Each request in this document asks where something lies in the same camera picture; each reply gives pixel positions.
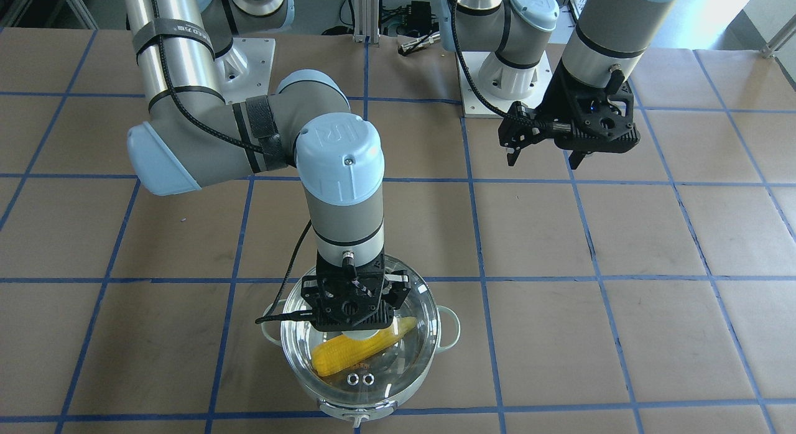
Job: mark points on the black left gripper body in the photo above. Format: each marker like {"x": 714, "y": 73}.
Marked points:
{"x": 560, "y": 97}

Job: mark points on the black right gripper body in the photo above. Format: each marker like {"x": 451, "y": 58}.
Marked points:
{"x": 397, "y": 287}

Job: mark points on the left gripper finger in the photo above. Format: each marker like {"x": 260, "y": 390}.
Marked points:
{"x": 576, "y": 157}
{"x": 513, "y": 150}

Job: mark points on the yellow corn cob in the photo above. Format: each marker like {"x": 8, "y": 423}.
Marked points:
{"x": 342, "y": 352}

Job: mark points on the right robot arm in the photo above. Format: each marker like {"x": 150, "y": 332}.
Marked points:
{"x": 202, "y": 132}

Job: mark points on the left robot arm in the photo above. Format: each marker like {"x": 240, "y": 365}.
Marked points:
{"x": 517, "y": 32}

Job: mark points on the pale green cooking pot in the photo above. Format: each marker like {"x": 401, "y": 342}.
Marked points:
{"x": 374, "y": 388}

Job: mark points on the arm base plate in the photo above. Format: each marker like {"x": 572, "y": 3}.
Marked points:
{"x": 247, "y": 64}
{"x": 503, "y": 86}

